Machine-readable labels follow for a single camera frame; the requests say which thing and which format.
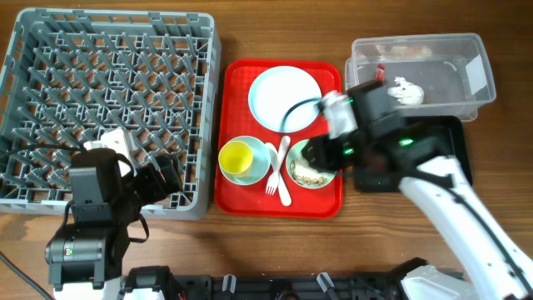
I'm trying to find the clear plastic bin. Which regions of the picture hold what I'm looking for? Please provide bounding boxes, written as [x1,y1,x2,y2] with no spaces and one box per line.
[345,33,496,122]

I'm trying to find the grey dishwasher rack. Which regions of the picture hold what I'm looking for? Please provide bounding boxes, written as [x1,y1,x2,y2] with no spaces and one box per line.
[1,8,222,220]

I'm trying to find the black plastic tray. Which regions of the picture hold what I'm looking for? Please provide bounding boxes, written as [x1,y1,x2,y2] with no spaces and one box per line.
[353,116,473,193]

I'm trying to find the rice and food scraps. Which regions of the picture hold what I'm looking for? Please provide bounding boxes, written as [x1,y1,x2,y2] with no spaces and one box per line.
[290,158,329,186]

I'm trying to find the red snack wrapper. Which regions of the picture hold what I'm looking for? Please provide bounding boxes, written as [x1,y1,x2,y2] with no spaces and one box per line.
[375,64,385,83]

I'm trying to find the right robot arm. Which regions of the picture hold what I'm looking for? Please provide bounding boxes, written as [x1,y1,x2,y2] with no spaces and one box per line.
[301,80,532,299]

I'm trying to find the yellow plastic cup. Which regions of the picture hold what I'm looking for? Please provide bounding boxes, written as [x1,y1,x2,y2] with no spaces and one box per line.
[218,141,253,178]

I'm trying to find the red plastic tray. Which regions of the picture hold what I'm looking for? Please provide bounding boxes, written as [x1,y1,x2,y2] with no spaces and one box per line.
[214,59,343,219]

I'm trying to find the white plastic fork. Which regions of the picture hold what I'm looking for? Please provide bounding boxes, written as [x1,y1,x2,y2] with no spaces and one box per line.
[265,136,291,195]

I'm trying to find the crumpled white tissue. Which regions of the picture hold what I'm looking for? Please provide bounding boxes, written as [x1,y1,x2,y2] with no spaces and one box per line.
[387,77,425,106]

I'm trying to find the large light blue plate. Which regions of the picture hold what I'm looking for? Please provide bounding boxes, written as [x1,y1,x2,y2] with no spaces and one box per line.
[248,66,322,133]

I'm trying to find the small light blue plate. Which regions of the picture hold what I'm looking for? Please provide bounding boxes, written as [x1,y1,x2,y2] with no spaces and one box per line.
[219,136,271,186]

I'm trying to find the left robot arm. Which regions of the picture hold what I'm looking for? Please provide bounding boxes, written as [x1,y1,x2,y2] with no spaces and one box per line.
[45,148,183,299]

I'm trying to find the white plastic spoon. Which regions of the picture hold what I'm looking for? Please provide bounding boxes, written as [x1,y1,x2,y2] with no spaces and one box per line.
[265,142,291,207]

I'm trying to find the light green bowl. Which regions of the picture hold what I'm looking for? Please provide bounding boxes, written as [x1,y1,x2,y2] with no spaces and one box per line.
[286,139,335,189]

